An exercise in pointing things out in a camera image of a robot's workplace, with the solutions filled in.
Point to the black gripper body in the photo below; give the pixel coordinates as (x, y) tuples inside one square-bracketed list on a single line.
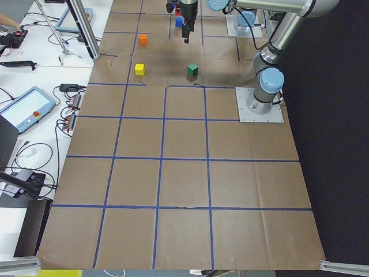
[(189, 11)]

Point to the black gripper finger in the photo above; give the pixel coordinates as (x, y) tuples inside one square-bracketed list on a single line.
[(185, 32), (191, 25)]

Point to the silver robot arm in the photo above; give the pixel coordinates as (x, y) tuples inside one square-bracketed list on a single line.
[(269, 78)]

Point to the blue wooden block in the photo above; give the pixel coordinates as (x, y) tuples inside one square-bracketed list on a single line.
[(178, 22)]

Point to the green wooden block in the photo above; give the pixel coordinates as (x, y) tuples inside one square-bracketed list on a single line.
[(192, 69)]

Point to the orange wooden block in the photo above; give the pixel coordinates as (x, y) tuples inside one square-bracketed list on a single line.
[(143, 39)]

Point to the yellow wooden block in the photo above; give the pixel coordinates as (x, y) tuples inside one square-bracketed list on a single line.
[(139, 69)]

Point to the black power adapter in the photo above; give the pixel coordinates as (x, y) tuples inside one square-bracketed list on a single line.
[(68, 87)]

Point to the brown cardboard table cover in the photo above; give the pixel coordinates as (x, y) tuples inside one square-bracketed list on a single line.
[(160, 172)]

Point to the blue teach pendant near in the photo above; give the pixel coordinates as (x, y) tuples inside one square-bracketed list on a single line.
[(28, 109)]

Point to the black monitor edge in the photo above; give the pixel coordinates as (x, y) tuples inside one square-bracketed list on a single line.
[(8, 139)]

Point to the aluminium profile bottom left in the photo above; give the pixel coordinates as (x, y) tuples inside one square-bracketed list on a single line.
[(27, 266)]

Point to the aluminium profile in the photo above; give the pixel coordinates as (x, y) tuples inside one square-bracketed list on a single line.
[(344, 268), (27, 266)]

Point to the aluminium profile bottom right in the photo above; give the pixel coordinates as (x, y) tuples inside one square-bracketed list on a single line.
[(344, 268)]

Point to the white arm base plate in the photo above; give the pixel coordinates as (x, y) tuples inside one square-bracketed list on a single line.
[(234, 30), (252, 111)]

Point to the aluminium frame post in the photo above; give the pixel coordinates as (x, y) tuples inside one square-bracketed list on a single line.
[(79, 15)]

